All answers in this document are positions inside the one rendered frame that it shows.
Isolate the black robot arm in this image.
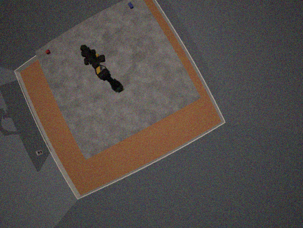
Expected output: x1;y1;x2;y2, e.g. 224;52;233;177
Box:
80;44;124;93

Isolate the yellow bar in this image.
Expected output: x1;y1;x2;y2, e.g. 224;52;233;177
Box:
96;65;101;74

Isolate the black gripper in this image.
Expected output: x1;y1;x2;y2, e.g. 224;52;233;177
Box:
84;55;105;65

